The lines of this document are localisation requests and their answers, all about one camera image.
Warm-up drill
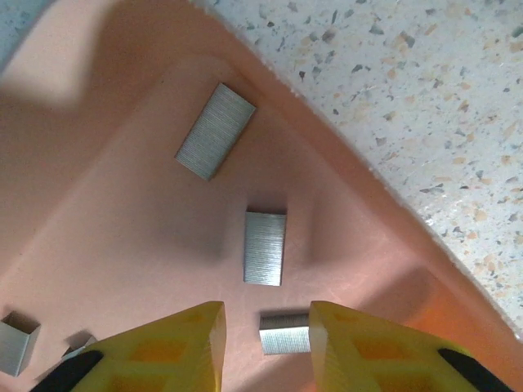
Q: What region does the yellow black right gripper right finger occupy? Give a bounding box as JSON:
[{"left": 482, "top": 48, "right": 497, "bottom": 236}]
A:
[{"left": 309, "top": 301, "right": 514, "bottom": 392}]

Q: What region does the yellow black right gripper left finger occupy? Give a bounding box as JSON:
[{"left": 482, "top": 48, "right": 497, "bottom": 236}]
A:
[{"left": 30, "top": 301, "right": 227, "bottom": 392}]

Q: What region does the pink plastic tray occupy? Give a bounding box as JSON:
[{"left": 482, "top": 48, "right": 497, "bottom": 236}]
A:
[{"left": 0, "top": 0, "right": 523, "bottom": 392}]

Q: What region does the grey staple strip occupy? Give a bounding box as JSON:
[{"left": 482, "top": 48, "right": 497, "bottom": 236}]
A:
[
  {"left": 0, "top": 310, "right": 41, "bottom": 376},
  {"left": 175, "top": 82, "right": 257, "bottom": 181},
  {"left": 258, "top": 312, "right": 311, "bottom": 355},
  {"left": 60, "top": 331, "right": 98, "bottom": 360},
  {"left": 243, "top": 211, "right": 288, "bottom": 287}
]

